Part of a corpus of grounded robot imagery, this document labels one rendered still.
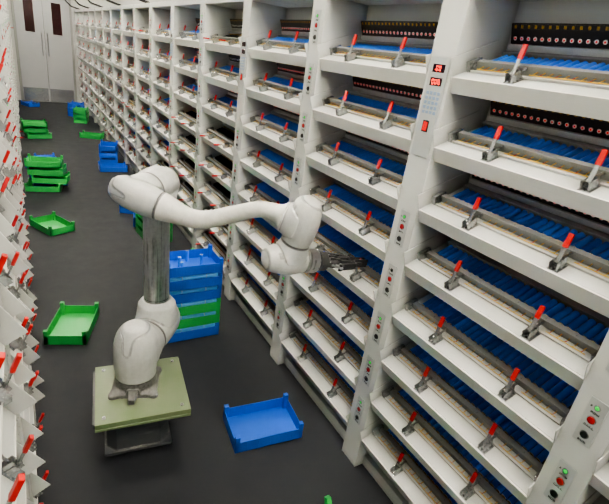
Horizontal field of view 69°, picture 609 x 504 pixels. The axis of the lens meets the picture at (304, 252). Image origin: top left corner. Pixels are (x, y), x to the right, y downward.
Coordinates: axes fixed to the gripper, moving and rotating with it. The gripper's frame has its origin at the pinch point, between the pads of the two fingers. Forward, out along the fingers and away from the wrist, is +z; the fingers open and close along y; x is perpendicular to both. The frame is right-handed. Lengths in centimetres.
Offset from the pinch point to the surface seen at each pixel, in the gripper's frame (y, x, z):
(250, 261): -96, -44, 8
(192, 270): -82, -44, -32
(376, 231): 2.6, 13.9, 1.6
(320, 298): -19.5, -26.7, 3.5
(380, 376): 25.2, -35.3, 4.9
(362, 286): 5.8, -7.6, 0.6
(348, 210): -17.1, 15.3, 2.2
